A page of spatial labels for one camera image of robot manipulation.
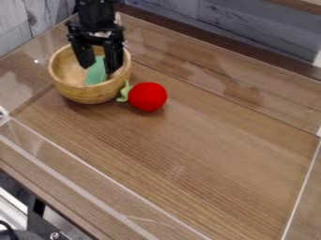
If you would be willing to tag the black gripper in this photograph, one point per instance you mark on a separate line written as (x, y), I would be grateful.
(97, 18)

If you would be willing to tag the green rectangular block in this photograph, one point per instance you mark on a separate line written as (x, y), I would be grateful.
(97, 72)

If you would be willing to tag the brown wooden bowl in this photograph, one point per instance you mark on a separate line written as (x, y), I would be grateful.
(87, 85)

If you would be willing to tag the red plush tomato toy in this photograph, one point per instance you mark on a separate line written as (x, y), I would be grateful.
(148, 96)

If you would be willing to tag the clear acrylic tray enclosure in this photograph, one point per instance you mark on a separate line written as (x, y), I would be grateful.
(210, 169)

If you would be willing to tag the black table leg bracket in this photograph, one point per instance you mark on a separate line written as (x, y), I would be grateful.
(46, 222)

